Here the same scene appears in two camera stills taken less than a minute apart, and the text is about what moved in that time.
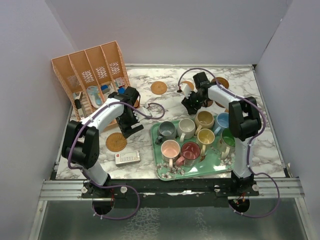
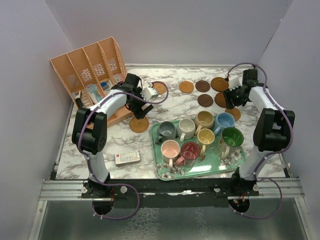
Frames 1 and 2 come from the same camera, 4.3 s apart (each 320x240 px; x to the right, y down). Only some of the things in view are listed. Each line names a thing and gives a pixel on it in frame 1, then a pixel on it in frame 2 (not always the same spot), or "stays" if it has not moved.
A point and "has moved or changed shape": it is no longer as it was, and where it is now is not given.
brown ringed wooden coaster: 221,81 stays
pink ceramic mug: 170,151 stays
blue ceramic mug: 222,122 stays
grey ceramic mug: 167,130 stays
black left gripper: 126,129 -> 138,111
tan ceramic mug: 204,119 stays
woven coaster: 116,142 has moved or changed shape
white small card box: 127,158 stays
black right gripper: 191,108 -> 230,102
